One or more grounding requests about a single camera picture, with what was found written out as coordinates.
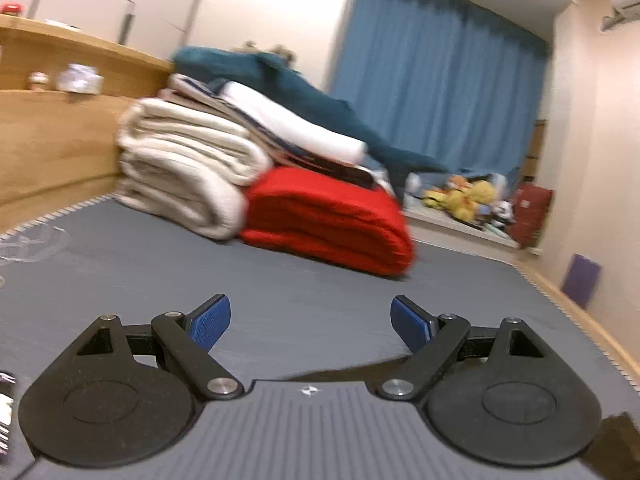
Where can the blue curtain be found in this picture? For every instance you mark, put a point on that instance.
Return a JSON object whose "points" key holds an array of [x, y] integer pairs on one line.
{"points": [[435, 75]]}

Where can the teal blanket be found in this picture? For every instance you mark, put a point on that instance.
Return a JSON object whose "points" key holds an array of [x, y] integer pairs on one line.
{"points": [[310, 100]]}

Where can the red folded blanket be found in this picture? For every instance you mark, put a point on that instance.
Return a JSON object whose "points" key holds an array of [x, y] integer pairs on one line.
{"points": [[325, 220]]}

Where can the crumpled clear plastic bag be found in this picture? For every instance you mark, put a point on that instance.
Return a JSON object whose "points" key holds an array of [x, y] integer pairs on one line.
{"points": [[80, 79]]}

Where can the wooden bed side rail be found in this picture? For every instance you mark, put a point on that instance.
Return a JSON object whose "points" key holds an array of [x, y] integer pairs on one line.
{"points": [[580, 305]]}

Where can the small figurine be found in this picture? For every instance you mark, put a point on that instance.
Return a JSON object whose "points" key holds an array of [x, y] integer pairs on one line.
{"points": [[38, 81]]}

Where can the wooden headboard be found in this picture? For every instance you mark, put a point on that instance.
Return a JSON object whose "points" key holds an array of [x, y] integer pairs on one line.
{"points": [[55, 130]]}

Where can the red white small container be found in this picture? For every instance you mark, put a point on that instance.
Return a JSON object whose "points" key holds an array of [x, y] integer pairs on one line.
{"points": [[11, 9]]}

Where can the white folded cloth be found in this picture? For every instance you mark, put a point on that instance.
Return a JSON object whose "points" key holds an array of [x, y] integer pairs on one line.
{"points": [[300, 125]]}

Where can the black white striped object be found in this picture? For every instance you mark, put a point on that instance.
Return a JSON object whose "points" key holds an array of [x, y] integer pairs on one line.
{"points": [[6, 410]]}

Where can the white fluffy folded blanket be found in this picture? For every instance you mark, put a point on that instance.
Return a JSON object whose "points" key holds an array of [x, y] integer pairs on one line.
{"points": [[185, 160]]}

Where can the striped folded cloth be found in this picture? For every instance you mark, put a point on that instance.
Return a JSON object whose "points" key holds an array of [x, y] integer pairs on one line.
{"points": [[200, 94]]}

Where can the purple box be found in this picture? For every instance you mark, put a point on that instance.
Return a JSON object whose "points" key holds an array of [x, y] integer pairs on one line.
{"points": [[580, 280]]}

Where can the small yellow plush toy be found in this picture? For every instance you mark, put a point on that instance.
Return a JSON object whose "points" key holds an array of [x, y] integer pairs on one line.
{"points": [[440, 196]]}

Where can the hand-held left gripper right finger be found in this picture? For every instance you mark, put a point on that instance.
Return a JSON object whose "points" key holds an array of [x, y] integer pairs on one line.
{"points": [[407, 321]]}

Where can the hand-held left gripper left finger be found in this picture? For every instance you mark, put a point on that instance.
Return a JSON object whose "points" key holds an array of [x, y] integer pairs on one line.
{"points": [[212, 321]]}

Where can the red bag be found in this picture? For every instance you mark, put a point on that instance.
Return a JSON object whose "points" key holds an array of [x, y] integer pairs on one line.
{"points": [[531, 212]]}

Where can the clear plastic wrap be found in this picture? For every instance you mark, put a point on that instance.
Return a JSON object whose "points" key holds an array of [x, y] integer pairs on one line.
{"points": [[30, 245]]}

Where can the grey bed mattress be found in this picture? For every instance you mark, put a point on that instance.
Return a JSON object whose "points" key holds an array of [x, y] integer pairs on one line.
{"points": [[300, 280]]}

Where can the black white plush toy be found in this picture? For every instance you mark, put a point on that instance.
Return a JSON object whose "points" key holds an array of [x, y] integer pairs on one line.
{"points": [[504, 212]]}

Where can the white window ledge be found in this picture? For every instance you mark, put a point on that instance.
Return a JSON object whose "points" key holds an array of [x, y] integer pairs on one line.
{"points": [[450, 225]]}

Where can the wooden shelf unit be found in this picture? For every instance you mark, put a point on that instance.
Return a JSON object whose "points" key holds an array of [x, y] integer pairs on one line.
{"points": [[534, 150]]}

